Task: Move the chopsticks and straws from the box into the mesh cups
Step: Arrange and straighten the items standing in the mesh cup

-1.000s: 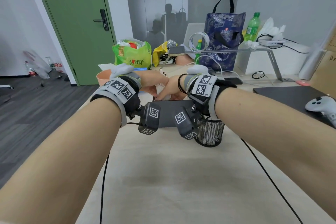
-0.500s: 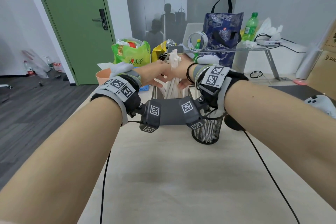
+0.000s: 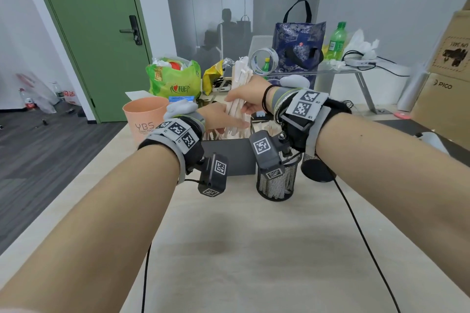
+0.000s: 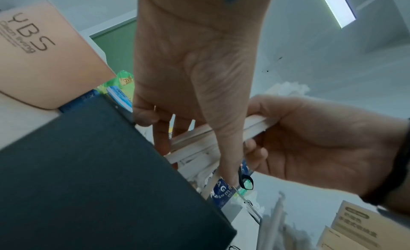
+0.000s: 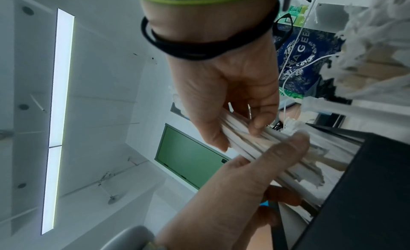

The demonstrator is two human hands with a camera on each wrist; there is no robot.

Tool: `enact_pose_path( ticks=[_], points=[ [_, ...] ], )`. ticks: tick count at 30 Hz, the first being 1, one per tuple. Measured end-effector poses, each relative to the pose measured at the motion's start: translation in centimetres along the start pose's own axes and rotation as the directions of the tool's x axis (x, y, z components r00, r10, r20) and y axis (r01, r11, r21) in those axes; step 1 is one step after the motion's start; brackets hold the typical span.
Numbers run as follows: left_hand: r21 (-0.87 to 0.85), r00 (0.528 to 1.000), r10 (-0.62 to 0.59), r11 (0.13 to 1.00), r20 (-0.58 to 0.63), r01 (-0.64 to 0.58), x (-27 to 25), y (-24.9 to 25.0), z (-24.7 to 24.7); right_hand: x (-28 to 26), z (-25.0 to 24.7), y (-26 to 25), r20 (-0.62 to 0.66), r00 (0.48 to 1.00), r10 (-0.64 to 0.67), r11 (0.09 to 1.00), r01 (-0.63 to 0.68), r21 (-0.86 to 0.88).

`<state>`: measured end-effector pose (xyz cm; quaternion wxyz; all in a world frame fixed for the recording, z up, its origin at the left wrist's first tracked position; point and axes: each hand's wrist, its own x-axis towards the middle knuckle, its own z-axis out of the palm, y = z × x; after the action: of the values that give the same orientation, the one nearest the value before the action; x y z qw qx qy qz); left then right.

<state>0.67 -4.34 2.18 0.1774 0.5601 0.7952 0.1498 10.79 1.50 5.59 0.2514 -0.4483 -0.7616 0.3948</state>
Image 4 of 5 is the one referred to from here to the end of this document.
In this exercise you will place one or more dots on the person's right hand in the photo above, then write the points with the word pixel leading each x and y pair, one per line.
pixel 320 147

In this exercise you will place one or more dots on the person's left hand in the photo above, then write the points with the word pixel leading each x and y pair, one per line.
pixel 192 67

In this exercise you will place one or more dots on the bundle of white paper straws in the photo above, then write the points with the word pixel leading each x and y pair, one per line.
pixel 259 123
pixel 198 168

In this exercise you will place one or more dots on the dark grey box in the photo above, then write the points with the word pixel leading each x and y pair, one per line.
pixel 96 180

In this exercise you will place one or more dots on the cardboard box green label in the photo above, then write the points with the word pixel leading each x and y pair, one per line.
pixel 368 223

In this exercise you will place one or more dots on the large brown cardboard box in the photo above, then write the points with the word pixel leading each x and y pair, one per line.
pixel 333 241

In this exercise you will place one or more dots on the green plastic bag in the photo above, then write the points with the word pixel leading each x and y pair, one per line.
pixel 123 79

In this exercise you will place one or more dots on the green door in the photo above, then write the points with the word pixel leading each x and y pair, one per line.
pixel 118 41

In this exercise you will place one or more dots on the blue patterned tote bag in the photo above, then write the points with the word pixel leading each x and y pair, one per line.
pixel 222 193

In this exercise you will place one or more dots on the ceiling light panel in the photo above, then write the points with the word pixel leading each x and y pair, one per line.
pixel 339 8

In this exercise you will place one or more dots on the pink plastic bin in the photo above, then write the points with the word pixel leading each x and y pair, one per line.
pixel 48 67

